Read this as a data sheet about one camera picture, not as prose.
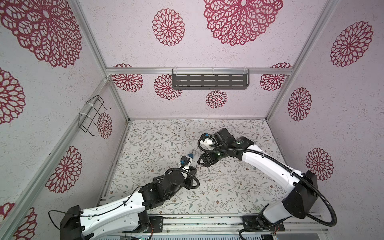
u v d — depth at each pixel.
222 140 0.61
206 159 0.67
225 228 0.73
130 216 0.61
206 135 0.70
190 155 1.00
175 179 0.52
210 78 0.95
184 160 0.61
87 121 0.76
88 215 0.43
